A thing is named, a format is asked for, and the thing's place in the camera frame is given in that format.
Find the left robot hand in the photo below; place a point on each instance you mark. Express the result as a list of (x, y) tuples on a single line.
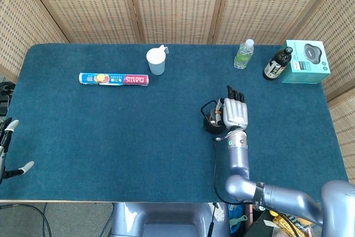
[(5, 142)]

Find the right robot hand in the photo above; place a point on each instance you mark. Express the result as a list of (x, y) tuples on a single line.
[(235, 112)]

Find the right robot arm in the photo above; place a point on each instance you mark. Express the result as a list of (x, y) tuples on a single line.
[(238, 153)]

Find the small black object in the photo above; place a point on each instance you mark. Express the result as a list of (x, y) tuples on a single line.
[(209, 126)]

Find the black floor equipment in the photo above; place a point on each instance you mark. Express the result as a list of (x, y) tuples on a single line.
[(5, 95)]

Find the clear green-label water bottle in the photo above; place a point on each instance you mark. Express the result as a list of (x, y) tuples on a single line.
[(244, 55)]

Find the dark sauce bottle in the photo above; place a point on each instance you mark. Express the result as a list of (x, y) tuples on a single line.
[(276, 66)]

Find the teal cardboard product box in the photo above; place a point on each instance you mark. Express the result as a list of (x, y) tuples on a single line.
[(306, 65)]

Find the light blue plastic cup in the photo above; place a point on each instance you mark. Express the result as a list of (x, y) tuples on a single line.
[(156, 63)]

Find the blue felt table cloth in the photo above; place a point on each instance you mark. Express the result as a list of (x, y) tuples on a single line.
[(138, 137)]

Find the green plastic tool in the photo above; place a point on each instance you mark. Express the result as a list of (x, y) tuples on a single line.
[(238, 221)]

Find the black storage box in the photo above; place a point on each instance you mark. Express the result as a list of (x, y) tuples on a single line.
[(263, 226)]

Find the plastic food wrap roll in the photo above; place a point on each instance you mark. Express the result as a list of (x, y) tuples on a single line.
[(113, 79)]

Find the yellow snack package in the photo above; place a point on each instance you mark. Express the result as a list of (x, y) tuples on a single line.
[(294, 224)]

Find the grey robot torso base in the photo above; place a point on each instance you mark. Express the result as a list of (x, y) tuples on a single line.
[(166, 220)]

